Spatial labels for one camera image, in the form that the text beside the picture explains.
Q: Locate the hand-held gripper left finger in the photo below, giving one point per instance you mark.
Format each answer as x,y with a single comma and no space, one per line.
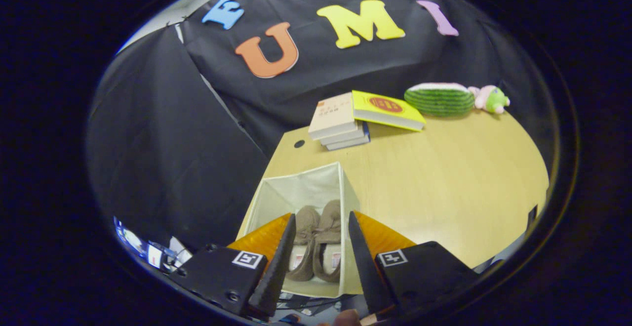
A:
276,276

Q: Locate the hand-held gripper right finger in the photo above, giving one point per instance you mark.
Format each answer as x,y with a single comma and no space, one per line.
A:
368,271

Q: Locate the brown fuzzy shoe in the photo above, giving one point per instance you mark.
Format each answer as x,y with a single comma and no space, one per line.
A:
305,222
331,222

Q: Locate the cream fabric storage box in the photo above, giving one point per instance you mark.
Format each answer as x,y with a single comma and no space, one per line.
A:
301,187

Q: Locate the white paper sheets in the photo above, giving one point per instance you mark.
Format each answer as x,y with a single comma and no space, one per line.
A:
180,249

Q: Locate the white book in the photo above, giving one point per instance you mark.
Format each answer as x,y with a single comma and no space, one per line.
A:
345,136
353,143

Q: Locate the blue printed carton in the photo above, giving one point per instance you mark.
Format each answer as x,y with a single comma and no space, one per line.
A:
136,242

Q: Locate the beige paperback book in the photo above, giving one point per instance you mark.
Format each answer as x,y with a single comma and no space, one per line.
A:
333,113

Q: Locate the yellow book with red seal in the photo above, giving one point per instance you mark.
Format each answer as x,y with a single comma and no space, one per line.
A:
390,111

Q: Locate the black backdrop cloth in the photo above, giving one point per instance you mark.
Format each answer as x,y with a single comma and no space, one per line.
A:
163,143

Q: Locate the green striped watermelon plush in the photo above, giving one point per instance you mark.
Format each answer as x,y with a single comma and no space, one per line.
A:
439,101

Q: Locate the pink and green plush toy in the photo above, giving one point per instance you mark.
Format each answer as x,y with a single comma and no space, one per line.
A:
491,100

